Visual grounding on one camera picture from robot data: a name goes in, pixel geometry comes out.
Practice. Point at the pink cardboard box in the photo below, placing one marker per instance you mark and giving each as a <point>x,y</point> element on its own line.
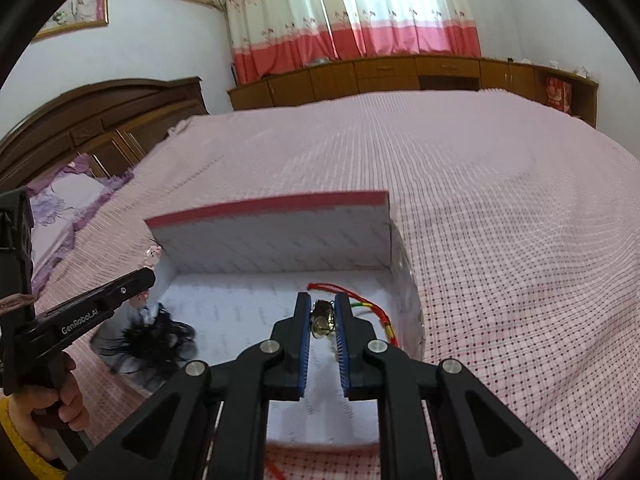
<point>275,245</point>

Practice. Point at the framed wall photo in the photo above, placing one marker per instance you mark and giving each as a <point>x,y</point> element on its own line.
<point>85,5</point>

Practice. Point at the brown elastic band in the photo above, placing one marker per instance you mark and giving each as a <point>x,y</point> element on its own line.
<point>15,302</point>

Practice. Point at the person's left forearm yellow sleeve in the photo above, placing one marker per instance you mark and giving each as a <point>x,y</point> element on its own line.
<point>20,450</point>

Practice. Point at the pink checkered bedsheet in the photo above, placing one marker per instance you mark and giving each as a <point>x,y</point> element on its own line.
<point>475,185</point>

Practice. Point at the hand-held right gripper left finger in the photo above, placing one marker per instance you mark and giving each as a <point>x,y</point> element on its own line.
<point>302,347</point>

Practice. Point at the floral pink white curtain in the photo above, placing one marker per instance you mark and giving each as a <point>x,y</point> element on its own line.
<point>350,0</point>

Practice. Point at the red bag on shelf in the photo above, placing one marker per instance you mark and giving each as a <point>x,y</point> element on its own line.
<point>557,95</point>

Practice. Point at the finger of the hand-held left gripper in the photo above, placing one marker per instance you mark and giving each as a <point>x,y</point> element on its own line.
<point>132,282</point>

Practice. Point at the dark wooden headboard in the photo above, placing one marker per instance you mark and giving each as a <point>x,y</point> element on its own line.
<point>100,110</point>

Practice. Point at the person's left hand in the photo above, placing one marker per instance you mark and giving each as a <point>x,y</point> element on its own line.
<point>75,395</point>

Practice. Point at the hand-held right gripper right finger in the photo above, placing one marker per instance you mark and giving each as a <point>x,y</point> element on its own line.
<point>345,347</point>

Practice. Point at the purple floral pillow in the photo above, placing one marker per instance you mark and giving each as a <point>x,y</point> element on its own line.
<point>65,200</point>

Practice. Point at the black feather hair accessory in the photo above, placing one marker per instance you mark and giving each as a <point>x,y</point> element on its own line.
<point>145,340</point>

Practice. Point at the long wooden cabinet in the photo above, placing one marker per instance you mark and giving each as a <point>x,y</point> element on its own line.
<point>390,72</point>

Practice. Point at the pink crystal hair clip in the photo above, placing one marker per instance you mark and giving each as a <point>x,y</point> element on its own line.
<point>151,256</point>

